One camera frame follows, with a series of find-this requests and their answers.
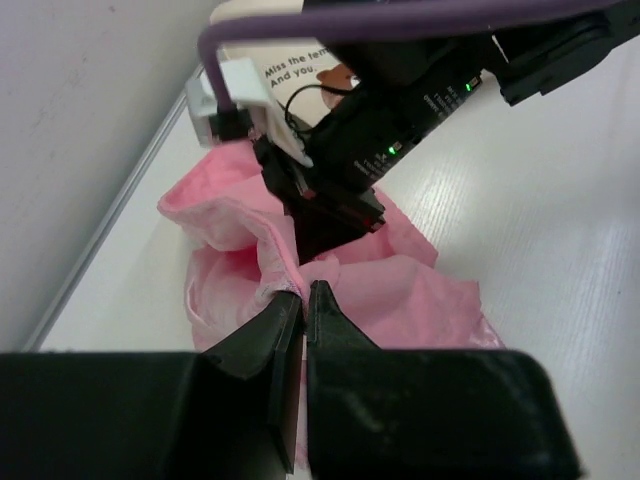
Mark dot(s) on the pink satin pillowcase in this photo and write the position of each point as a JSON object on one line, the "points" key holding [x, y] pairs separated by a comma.
{"points": [[245, 251]]}

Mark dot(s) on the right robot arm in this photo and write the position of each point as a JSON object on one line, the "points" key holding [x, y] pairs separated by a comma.
{"points": [[525, 60]]}

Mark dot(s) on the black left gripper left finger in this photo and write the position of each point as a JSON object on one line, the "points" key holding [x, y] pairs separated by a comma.
{"points": [[254, 394]]}

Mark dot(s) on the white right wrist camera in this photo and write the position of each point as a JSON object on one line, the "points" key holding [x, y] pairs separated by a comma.
{"points": [[225, 105]]}

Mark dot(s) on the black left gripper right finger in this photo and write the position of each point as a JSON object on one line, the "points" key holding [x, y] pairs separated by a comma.
{"points": [[374, 413]]}

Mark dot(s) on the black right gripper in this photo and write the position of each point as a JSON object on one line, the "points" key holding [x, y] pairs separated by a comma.
{"points": [[329, 192]]}

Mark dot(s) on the cream bear print pillow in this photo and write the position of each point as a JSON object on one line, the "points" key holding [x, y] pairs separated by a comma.
{"points": [[284, 84]]}

